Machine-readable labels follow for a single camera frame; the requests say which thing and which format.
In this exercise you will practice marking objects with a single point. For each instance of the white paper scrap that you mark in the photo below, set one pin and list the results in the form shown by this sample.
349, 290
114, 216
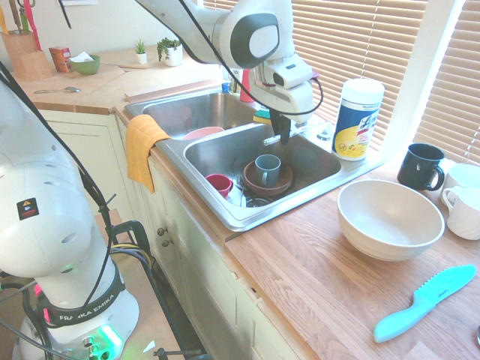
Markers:
149, 347

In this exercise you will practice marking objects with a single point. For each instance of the pink bowl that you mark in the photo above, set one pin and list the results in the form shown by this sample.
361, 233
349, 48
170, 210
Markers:
202, 133

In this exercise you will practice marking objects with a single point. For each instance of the white paper napkin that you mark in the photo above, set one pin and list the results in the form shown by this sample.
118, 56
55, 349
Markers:
80, 58

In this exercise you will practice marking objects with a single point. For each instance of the green bowl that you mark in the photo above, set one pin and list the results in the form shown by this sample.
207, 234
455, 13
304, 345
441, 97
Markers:
86, 67

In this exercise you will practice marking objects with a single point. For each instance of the small upright potted plant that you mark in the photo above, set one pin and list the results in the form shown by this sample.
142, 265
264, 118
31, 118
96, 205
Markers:
141, 56

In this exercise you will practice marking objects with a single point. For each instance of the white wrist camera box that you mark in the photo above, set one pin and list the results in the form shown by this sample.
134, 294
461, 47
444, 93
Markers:
294, 75

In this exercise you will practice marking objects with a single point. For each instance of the yellow green sponge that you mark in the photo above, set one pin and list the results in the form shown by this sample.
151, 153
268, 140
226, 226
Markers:
261, 117

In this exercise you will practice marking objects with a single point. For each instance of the stainless steel double sink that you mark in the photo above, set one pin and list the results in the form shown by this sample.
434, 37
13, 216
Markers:
318, 167

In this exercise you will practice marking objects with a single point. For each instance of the orange cardboard box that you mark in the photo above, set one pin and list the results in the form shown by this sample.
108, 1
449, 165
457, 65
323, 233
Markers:
59, 60

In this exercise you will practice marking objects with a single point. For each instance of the black sink drain strainer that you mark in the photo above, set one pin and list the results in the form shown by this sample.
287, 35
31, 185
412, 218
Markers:
258, 201

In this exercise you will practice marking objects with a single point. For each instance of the wooden knife block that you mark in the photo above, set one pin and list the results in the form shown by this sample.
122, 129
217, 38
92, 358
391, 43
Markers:
28, 62

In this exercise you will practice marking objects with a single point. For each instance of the narrow wooden window blind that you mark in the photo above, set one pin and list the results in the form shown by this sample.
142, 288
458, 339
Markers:
457, 93

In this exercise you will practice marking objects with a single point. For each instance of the trailing plant white pot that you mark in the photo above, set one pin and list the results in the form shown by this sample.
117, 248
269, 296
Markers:
173, 56

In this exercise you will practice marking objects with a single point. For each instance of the metal spoon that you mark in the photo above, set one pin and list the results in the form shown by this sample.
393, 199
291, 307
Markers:
71, 89

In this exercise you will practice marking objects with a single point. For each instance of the small blue object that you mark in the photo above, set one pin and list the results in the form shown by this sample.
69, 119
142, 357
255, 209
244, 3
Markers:
226, 88

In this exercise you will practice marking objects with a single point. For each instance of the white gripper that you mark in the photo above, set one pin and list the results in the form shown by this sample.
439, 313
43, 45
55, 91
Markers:
288, 103

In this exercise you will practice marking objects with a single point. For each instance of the Lysol wipes canister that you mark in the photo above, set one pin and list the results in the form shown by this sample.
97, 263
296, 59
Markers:
356, 123

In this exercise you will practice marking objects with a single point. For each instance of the white cup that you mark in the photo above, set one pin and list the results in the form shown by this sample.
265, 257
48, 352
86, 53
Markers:
465, 174

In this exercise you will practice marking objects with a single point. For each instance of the cream kitchen cabinet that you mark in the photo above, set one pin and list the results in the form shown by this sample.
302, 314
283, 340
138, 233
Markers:
202, 292

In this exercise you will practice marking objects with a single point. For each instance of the metal object at edge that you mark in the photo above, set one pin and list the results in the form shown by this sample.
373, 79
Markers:
478, 335

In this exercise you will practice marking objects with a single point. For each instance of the large beige bowl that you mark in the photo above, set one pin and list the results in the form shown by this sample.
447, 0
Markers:
390, 232

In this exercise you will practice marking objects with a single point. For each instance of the teal serrated knife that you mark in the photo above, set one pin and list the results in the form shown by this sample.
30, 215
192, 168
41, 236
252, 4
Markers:
431, 296

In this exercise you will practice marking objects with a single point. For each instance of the round metal cabinet knob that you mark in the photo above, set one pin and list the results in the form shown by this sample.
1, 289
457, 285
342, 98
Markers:
162, 231
166, 243

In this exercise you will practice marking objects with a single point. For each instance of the grey mug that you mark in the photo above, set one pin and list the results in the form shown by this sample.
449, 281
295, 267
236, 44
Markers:
268, 168

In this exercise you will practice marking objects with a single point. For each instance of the brown bowl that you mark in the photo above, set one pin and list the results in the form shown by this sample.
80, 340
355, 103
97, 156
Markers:
268, 189

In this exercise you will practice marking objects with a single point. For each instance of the black metal stand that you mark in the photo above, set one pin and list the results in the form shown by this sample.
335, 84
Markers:
140, 232

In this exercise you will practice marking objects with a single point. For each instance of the orange dish cloth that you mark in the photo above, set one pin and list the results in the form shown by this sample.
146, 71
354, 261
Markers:
140, 146

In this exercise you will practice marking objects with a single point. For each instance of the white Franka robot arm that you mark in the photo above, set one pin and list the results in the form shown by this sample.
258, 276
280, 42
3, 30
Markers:
45, 225

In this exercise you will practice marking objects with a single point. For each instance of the black mug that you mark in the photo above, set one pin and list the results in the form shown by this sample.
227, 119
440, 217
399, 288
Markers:
416, 165

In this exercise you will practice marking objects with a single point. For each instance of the red cup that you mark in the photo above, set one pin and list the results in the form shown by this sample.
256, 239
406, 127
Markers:
219, 183

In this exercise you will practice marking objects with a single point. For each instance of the sink deck hole cap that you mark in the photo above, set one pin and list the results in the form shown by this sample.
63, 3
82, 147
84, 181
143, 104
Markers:
324, 133

